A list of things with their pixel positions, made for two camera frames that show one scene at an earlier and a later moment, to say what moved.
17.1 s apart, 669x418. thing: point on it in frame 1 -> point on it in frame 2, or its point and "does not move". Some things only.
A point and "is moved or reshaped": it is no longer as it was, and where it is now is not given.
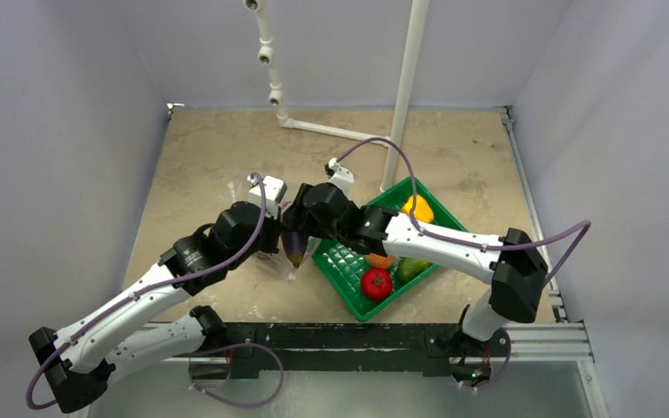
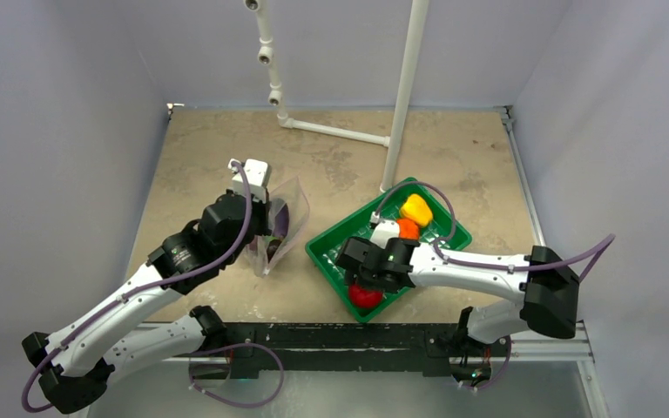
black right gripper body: [296, 214] -> [363, 275]
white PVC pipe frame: [411, 57] does not move
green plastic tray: [345, 266] does not move
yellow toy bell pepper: [422, 212] does not move
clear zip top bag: [296, 249] is moved or reshaped
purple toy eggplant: [295, 244] is moved or reshaped
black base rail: [427, 347] does not move
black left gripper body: [267, 237] -> [260, 218]
